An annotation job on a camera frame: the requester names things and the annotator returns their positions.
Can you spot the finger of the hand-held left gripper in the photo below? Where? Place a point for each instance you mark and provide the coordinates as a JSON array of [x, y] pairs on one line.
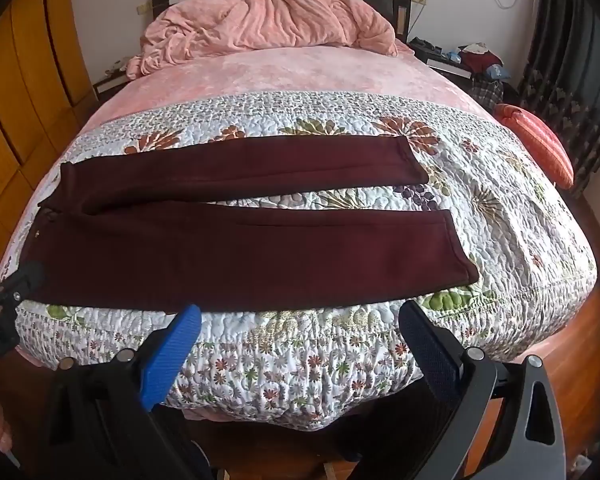
[[22, 282]]

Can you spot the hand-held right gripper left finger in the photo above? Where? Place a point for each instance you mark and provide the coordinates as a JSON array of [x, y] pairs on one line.
[[172, 355]]

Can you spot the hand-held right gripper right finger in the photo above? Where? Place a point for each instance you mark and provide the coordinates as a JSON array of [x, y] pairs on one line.
[[427, 347]]

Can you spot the maroon pants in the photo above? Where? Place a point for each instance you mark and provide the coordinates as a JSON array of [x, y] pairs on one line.
[[230, 260]]

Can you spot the white floral quilt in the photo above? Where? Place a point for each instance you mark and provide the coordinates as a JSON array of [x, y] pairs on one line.
[[480, 210]]

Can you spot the small dark nightstand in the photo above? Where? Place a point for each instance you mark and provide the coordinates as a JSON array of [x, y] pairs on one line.
[[105, 85]]

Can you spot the orange wooden wardrobe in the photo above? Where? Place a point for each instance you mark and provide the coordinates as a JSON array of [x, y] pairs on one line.
[[30, 60]]

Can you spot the orange striped pillow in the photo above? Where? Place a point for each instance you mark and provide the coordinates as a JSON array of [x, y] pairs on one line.
[[540, 145]]

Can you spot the plaid cloth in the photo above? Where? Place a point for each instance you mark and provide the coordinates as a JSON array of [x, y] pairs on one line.
[[485, 92]]

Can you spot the cluttered dark nightstand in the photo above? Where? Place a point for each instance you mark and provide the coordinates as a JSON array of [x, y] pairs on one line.
[[445, 72]]

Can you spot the blue cloth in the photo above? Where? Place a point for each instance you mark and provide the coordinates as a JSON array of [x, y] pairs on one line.
[[496, 72]]

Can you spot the red cloth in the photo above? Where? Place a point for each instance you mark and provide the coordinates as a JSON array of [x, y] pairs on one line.
[[480, 60]]

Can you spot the pink bed sheet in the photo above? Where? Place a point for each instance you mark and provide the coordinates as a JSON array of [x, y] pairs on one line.
[[280, 70]]

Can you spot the dark patterned curtain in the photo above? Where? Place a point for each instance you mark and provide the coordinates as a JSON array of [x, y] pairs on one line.
[[570, 60]]

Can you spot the crumpled pink blanket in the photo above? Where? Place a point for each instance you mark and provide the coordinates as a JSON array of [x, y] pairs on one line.
[[280, 15]]

